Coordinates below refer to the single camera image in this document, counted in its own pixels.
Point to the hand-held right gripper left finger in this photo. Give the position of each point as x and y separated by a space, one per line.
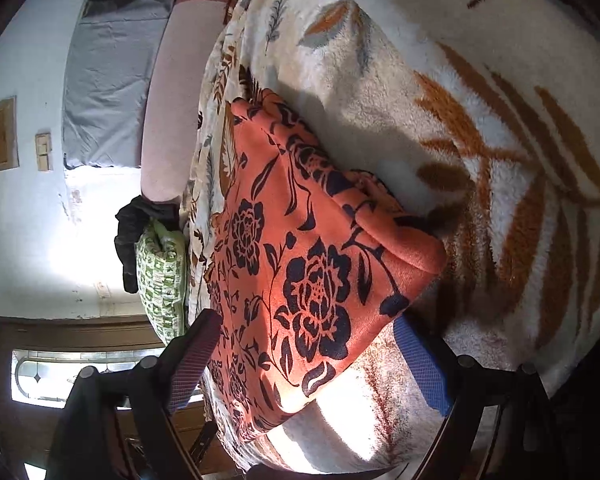
195 360

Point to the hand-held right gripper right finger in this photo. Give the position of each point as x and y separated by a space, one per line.
425 370

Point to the orange floral shirt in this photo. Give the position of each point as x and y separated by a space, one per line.
305 260

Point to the green patterned pillow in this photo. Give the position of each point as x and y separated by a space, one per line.
160 280

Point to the black cloth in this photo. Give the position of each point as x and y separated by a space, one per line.
130 240

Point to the stained glass window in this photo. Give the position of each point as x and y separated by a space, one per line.
55 370

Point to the white leaf print blanket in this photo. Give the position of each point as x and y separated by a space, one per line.
480 110

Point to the pink bolster cushion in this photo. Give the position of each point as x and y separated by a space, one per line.
175 85

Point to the grey blue pillow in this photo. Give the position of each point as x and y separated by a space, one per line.
110 85

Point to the wooden window frame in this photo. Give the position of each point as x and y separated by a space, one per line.
80 330

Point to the wall switch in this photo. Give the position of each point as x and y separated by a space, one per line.
43 152

